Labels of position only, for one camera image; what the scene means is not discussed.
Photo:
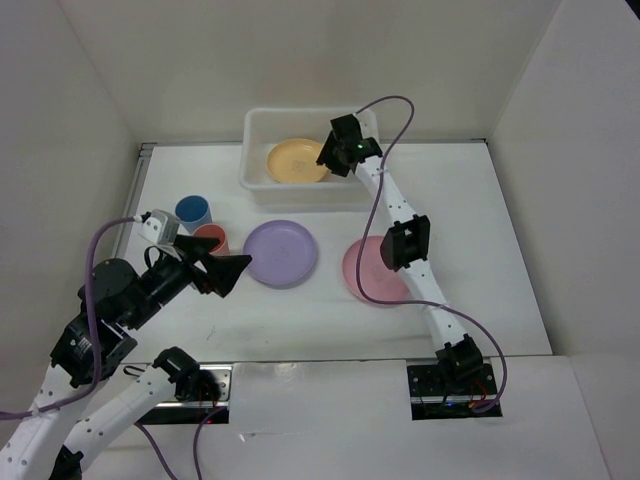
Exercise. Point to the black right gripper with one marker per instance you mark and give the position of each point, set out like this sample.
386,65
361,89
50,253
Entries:
325,157

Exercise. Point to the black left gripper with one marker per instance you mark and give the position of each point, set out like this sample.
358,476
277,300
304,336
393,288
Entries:
223,271

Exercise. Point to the yellow plate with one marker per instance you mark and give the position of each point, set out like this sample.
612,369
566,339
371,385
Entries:
293,161

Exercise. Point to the purple plate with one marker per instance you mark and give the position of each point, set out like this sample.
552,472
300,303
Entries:
284,253

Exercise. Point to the pink plate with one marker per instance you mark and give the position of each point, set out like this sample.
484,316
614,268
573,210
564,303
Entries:
378,281

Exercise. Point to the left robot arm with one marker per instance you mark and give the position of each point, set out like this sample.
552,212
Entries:
58,438

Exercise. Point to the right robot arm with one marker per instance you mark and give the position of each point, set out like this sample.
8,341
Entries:
404,250

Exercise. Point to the clear plastic bin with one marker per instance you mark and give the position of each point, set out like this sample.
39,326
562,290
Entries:
266,127

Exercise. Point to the orange cup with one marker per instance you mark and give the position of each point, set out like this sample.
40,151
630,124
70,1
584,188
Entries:
214,231

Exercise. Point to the blue cup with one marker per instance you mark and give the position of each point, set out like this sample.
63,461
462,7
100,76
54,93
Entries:
193,211

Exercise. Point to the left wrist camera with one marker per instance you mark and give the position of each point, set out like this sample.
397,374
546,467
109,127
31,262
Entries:
159,227

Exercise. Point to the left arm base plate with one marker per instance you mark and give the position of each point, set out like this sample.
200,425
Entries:
193,401

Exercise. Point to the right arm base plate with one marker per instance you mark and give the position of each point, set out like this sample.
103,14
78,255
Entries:
431,399

